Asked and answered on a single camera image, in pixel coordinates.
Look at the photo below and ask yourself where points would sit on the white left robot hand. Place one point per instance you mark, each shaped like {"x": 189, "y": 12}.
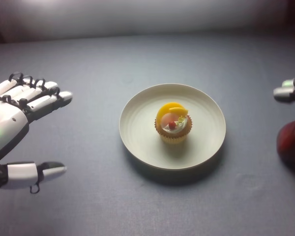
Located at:
{"x": 7, "y": 118}

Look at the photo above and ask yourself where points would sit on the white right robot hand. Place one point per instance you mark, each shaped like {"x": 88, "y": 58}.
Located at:
{"x": 288, "y": 90}

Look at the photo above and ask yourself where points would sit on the dark red toy apple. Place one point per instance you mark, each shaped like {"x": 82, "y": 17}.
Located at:
{"x": 292, "y": 141}

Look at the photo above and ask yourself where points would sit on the toy cupcake with fruit topping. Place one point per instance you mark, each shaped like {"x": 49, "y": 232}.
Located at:
{"x": 173, "y": 124}

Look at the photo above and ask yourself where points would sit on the round white plate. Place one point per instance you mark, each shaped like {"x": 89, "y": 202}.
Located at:
{"x": 172, "y": 126}

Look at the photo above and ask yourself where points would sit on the grey table cloth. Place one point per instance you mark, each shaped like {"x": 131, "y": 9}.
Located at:
{"x": 147, "y": 137}

